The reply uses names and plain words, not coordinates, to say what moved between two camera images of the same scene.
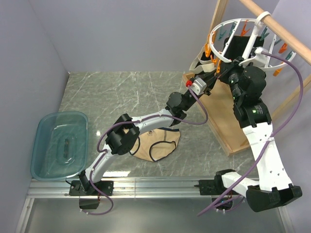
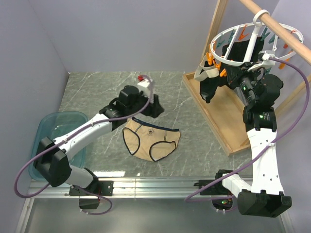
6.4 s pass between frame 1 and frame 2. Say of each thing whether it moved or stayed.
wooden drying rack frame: stayed
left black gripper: moved
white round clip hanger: moved
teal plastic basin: stayed
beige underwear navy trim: stayed
